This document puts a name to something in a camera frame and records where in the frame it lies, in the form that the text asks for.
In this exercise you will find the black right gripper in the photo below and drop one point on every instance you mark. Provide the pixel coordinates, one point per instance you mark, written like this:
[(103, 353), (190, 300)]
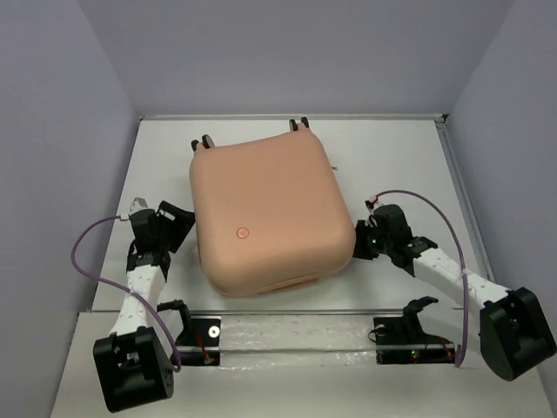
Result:
[(359, 251)]

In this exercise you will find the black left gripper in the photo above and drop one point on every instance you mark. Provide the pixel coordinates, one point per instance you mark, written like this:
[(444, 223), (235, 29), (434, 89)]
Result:
[(183, 224)]

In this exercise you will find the pink hard-shell suitcase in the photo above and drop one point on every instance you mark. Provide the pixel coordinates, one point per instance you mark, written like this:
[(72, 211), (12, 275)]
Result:
[(269, 212)]

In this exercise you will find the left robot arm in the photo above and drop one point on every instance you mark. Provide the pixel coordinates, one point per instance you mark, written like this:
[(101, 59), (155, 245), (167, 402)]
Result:
[(136, 362)]

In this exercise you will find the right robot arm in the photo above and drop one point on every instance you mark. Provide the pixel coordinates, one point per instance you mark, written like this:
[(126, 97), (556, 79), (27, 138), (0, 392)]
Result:
[(514, 334)]

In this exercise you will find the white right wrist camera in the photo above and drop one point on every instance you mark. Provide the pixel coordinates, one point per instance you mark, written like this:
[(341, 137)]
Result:
[(372, 205)]

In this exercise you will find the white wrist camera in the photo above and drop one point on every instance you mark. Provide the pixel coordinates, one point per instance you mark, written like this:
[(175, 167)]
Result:
[(137, 205), (372, 205)]

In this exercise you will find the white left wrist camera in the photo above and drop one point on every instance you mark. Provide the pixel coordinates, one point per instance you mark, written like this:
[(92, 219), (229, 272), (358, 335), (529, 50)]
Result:
[(137, 205)]

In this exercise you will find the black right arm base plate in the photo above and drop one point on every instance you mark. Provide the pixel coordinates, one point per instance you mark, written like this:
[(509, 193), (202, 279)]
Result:
[(401, 340)]

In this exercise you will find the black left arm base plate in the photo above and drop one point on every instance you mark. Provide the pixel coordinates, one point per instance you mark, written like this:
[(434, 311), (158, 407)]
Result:
[(198, 346)]

